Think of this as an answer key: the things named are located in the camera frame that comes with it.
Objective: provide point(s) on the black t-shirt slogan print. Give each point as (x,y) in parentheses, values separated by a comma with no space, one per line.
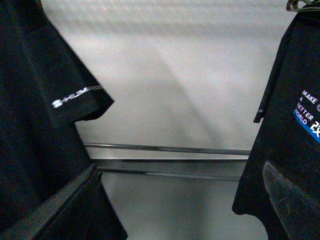
(289,118)

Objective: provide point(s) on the black t-shirt white sleeve print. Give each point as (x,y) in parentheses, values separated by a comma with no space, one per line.
(45,89)

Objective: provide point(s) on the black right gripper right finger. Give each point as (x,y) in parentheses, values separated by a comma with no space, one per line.
(297,211)

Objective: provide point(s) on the metal hanger of slogan shirt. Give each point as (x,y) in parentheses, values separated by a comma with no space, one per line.
(303,6)

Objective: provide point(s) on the grey metal clothes rack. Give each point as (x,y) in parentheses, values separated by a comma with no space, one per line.
(233,156)

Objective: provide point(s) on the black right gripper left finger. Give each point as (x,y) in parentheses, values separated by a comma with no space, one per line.
(67,215)

